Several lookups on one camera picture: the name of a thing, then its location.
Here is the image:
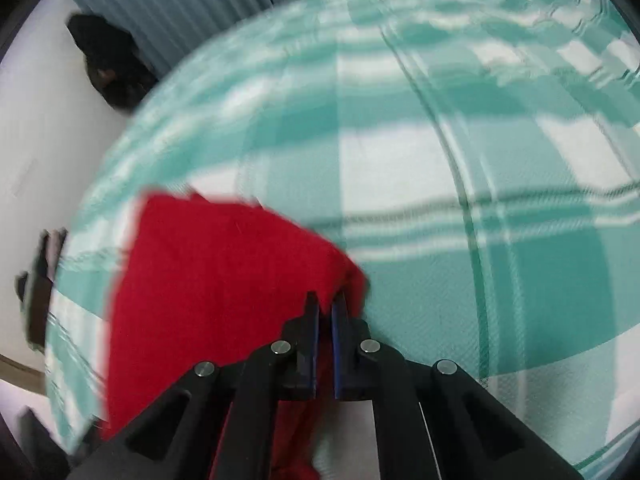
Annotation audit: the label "green checked bed blanket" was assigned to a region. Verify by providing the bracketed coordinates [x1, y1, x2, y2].
[44, 0, 640, 480]

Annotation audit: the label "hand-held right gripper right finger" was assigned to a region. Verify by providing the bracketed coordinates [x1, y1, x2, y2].
[331, 292, 586, 480]

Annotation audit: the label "blue-grey curtain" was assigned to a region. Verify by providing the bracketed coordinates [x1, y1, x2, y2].
[67, 0, 393, 83]

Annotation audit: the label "black hanging clothes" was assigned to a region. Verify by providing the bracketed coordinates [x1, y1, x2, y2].
[66, 14, 160, 112]

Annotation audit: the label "red sweater with pink rabbit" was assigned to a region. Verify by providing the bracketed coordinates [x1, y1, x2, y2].
[100, 187, 372, 480]

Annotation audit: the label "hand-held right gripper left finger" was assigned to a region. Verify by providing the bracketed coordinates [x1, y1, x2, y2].
[65, 291, 321, 480]

